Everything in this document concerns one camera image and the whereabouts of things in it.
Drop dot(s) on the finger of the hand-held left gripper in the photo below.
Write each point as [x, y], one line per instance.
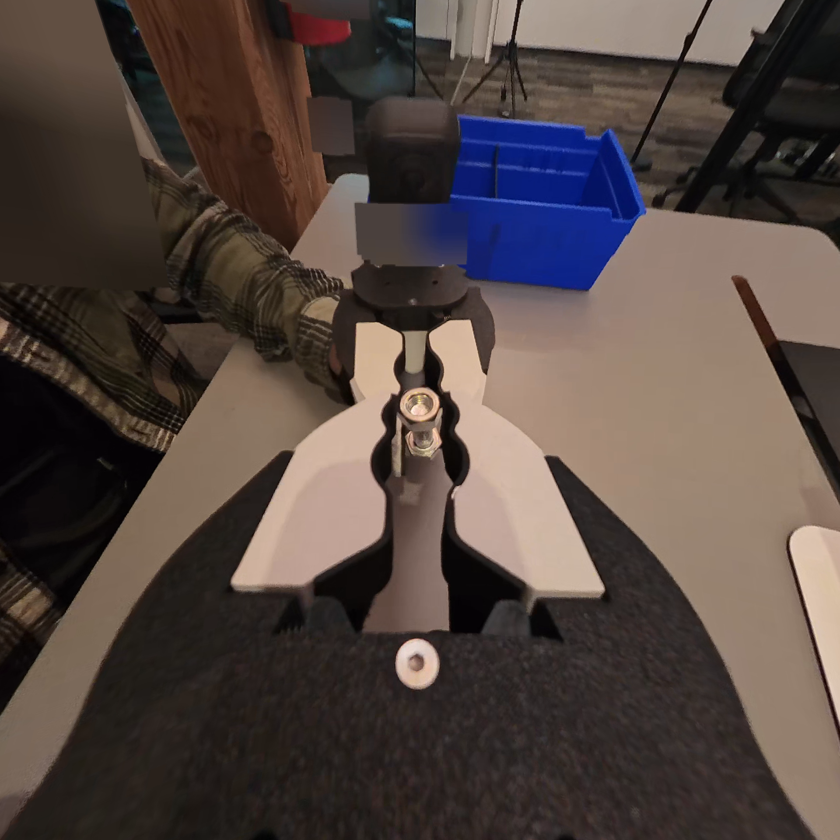
[374, 354]
[459, 354]

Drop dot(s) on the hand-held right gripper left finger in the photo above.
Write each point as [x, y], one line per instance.
[321, 518]

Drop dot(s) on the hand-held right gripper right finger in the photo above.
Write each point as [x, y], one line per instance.
[525, 525]

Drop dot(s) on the silver hex bolt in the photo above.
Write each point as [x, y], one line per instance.
[403, 413]
[423, 449]

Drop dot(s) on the blue plastic bin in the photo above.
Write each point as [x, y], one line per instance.
[544, 249]

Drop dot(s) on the person's left forearm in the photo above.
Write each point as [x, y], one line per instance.
[243, 275]

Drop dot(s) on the black light stand tripod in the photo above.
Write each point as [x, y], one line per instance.
[512, 52]

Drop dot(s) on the white flat stand base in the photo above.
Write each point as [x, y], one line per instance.
[820, 590]

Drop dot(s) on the black flat board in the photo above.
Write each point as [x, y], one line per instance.
[817, 394]

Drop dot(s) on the black tripod pole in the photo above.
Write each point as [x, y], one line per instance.
[680, 65]

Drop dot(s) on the wooden post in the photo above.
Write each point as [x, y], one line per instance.
[229, 111]

